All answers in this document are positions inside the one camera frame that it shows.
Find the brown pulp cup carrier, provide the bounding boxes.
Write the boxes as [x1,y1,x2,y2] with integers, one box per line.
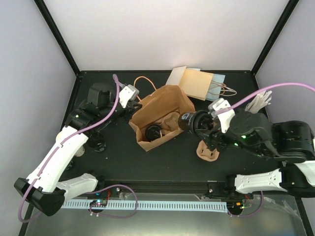
[196,141,220,162]

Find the single brown pulp carrier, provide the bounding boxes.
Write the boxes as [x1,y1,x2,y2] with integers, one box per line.
[157,112,180,135]

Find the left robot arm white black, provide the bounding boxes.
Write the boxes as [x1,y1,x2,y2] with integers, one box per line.
[14,83,142,216]

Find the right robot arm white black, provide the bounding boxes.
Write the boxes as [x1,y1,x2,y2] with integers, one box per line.
[195,112,315,198]

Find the stacked paper cups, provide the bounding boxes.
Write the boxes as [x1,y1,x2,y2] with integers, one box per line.
[56,132,85,157]

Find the flat blue paper bag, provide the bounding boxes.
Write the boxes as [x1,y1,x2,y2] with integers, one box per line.
[206,74,225,101]

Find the glass with white stirrers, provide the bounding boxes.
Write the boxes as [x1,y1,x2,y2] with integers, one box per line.
[245,90,272,114]

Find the flat white paper bag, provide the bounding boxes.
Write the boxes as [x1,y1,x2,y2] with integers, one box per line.
[165,66,187,86]

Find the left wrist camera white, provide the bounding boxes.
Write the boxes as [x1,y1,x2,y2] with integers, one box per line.
[119,85,139,108]

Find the black front mounting rail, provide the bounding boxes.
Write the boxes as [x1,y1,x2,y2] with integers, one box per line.
[49,180,298,200]

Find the blue slotted cable duct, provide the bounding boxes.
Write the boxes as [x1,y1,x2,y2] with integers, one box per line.
[62,199,227,213]

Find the left black frame post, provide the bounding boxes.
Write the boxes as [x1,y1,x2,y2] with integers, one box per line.
[34,0,80,76]

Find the black frame post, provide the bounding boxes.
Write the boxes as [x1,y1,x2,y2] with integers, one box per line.
[251,0,299,76]
[34,0,80,76]

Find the right black frame post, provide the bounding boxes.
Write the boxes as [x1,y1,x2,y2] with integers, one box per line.
[251,0,299,76]

